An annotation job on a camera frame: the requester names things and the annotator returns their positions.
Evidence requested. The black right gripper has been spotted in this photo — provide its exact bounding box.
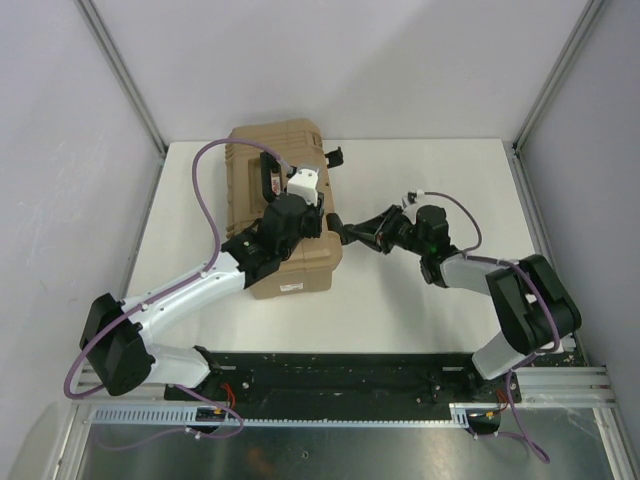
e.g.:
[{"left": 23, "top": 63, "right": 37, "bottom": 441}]
[{"left": 347, "top": 205, "right": 428, "bottom": 257}]

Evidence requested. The tan plastic tool box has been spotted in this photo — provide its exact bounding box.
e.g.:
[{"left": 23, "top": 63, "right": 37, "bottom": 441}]
[{"left": 225, "top": 118, "right": 342, "bottom": 300}]

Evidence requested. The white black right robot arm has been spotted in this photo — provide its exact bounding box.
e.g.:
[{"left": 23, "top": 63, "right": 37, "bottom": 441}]
[{"left": 337, "top": 202, "right": 582, "bottom": 401}]

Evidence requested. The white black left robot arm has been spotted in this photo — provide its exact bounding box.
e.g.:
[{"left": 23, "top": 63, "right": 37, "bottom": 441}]
[{"left": 81, "top": 192, "right": 324, "bottom": 400}]

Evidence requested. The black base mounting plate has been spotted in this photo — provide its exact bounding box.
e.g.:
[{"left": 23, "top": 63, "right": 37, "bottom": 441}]
[{"left": 193, "top": 350, "right": 521, "bottom": 405}]

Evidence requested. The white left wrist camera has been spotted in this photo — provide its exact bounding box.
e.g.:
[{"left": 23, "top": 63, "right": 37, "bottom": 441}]
[{"left": 286, "top": 168, "right": 319, "bottom": 206}]

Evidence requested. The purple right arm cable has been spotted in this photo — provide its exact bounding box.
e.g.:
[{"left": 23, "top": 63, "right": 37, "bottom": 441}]
[{"left": 422, "top": 190, "right": 561, "bottom": 464}]

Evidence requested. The grey slotted cable duct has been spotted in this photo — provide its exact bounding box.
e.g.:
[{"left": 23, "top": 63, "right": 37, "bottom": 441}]
[{"left": 92, "top": 402, "right": 501, "bottom": 429}]

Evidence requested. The left aluminium corner post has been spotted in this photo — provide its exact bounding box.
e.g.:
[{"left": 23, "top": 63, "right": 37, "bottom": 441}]
[{"left": 75, "top": 0, "right": 169, "bottom": 156}]

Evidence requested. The aluminium corner post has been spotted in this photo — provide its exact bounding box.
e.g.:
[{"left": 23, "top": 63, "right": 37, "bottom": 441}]
[
  {"left": 75, "top": 0, "right": 169, "bottom": 156},
  {"left": 512, "top": 0, "right": 609, "bottom": 151}
]

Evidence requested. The right aluminium corner post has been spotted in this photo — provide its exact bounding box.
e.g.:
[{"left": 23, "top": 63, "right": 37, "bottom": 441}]
[{"left": 512, "top": 0, "right": 609, "bottom": 151}]

